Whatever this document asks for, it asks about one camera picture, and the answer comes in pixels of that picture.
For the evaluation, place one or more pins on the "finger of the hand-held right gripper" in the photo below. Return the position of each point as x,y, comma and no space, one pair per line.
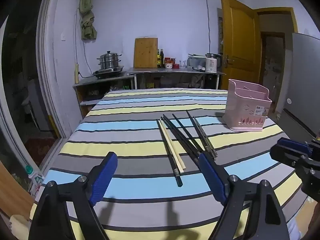
287,152

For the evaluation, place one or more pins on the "yellow wooden door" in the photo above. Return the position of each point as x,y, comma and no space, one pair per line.
240,42

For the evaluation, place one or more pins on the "yellow-green oil bottle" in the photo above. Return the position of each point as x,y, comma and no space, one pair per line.
158,60

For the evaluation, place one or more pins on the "red jar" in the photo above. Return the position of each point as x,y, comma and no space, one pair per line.
168,63

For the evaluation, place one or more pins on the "white electric kettle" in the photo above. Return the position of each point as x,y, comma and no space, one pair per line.
212,63

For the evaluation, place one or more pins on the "plastic bottle with green cap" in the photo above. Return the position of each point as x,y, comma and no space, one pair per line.
30,171

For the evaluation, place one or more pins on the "stainless steel steamer pot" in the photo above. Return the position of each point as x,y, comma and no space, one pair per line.
108,60

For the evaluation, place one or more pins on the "low stainless steel shelf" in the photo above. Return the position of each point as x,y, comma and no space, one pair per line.
100,80

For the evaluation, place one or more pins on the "clear plastic food container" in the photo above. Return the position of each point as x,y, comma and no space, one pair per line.
196,61

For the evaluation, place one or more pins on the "white wall switch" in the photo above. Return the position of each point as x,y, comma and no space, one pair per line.
63,36

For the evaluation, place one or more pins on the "beige wooden chopstick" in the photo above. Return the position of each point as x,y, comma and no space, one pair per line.
175,153

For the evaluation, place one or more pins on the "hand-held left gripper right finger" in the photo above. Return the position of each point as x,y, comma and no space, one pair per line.
212,177

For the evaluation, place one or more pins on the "beige power strip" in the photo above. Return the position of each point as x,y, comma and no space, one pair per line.
76,73

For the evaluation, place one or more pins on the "black induction cooker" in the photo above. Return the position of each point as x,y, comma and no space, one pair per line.
107,73

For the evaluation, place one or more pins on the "pink plastic utensil holder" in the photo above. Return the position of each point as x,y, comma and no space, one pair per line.
250,110

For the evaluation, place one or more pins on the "dark chopstick with metal end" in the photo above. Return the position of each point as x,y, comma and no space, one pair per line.
209,143
193,122

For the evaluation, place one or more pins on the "striped tablecloth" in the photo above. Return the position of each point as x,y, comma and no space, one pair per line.
150,140

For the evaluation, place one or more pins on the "sliding glass door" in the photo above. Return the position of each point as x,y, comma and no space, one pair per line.
22,80

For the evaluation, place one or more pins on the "dark sauce bottle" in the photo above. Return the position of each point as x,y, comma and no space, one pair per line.
162,58

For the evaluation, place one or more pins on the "black chopstick with silver band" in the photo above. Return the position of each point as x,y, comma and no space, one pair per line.
169,155

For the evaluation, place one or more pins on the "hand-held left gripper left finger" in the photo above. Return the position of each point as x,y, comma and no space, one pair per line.
105,177

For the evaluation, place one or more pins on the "stainless steel kitchen table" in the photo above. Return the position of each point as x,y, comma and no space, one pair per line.
175,70

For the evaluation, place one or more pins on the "clear drinking glass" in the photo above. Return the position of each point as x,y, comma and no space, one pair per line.
182,64

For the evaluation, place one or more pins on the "plain black chopstick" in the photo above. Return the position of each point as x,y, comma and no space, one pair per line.
180,138
183,128
184,136

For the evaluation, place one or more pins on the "grey refrigerator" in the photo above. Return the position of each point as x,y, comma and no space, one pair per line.
302,80

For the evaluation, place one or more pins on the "green curtain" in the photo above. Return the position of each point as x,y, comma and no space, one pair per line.
87,22

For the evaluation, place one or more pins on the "wooden cutting board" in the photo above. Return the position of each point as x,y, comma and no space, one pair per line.
146,53

